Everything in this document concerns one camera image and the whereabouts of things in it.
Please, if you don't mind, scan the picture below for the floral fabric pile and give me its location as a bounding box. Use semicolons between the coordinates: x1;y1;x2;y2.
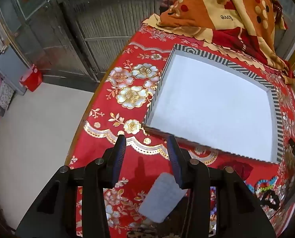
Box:
0;73;15;119

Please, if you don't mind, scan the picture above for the red box on floor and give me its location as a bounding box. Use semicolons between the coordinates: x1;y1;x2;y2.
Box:
19;64;42;92

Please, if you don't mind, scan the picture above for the striped-rim white box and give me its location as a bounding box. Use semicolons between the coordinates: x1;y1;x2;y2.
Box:
142;44;284;164

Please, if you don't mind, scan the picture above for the colourful beaded ornament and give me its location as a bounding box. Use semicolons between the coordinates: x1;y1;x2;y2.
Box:
245;176;279;196

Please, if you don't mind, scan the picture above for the orange and red blanket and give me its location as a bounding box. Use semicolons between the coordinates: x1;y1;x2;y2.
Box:
142;0;295;85

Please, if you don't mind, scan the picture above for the grey metal gate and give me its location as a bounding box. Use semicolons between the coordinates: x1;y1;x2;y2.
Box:
9;0;163;82

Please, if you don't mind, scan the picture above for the red bow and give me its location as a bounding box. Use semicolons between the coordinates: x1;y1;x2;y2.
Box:
217;161;254;181

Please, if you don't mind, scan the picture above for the red floral tablecloth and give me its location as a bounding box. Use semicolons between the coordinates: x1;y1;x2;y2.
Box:
63;22;295;238

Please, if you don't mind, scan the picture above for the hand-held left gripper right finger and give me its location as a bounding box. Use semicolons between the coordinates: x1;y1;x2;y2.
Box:
167;135;277;238

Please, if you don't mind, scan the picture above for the black scrunchie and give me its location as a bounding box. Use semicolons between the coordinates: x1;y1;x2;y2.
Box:
260;190;282;212

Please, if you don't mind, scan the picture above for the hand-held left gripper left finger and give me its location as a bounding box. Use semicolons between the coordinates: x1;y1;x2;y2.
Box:
15;134;127;238

